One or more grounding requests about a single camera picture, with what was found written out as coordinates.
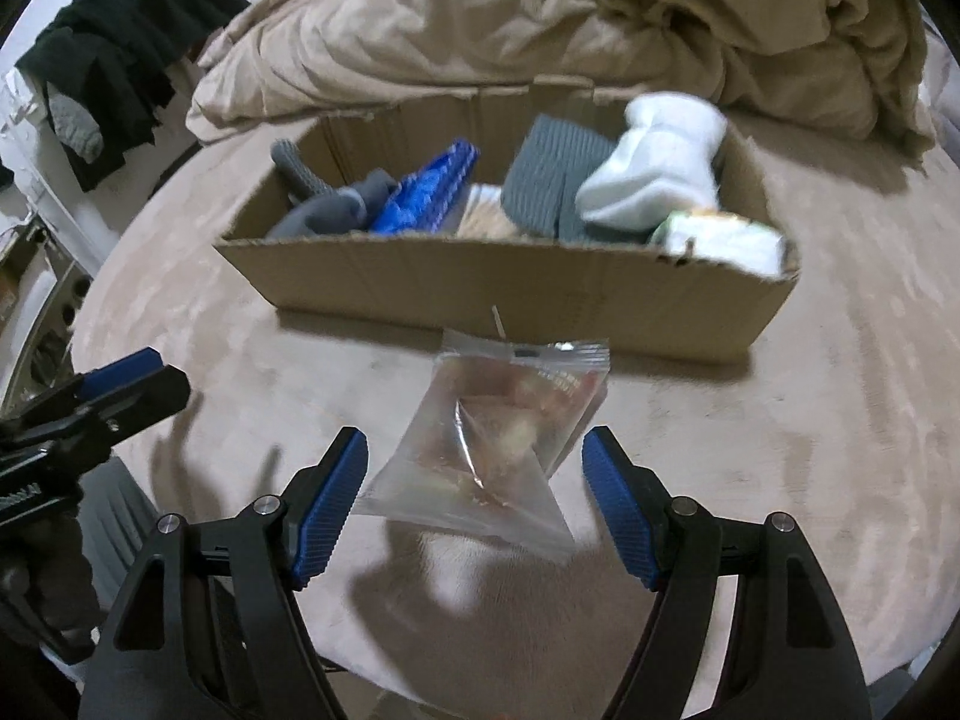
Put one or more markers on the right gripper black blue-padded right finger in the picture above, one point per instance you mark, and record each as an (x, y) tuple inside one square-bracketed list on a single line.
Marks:
[(790, 652)]

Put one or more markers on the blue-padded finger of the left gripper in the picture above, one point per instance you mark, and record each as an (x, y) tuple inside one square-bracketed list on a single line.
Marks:
[(120, 373)]

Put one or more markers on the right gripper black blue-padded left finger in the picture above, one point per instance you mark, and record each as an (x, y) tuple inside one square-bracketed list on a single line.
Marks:
[(206, 624)]

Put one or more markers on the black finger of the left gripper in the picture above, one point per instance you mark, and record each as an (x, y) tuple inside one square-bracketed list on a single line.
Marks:
[(77, 412)]

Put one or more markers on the grey glove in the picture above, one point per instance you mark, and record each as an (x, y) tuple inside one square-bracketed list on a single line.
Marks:
[(318, 208)]

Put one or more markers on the clear plastic snack bag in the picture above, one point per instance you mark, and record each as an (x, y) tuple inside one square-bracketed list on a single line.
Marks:
[(496, 422)]

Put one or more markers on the blue snack packet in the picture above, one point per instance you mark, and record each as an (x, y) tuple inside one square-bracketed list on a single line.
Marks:
[(423, 200)]

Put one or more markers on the grey cloth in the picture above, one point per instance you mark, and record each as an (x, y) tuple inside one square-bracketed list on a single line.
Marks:
[(538, 192)]

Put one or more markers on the white sock roll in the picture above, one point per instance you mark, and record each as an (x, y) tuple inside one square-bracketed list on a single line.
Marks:
[(662, 163)]

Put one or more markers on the black clothes pile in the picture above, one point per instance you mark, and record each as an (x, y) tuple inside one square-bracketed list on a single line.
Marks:
[(107, 61)]

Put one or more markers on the open cardboard box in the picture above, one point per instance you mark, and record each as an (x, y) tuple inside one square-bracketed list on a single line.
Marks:
[(637, 298)]

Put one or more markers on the beige rumpled duvet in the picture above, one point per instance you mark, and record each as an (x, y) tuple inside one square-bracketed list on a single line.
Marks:
[(850, 67)]

